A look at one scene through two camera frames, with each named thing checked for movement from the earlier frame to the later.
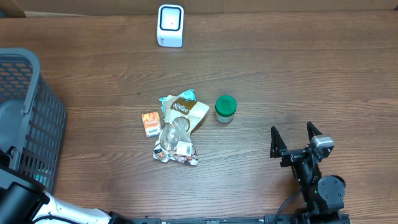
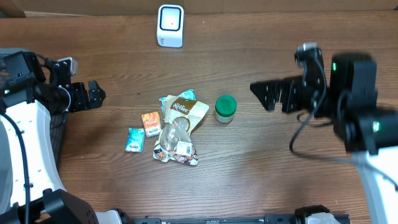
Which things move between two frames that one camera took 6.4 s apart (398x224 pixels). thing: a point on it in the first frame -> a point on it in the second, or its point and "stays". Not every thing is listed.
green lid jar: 225,107 stays
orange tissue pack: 151,122 stays
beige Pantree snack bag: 175,142 stays
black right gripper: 279,150 -> 289,94
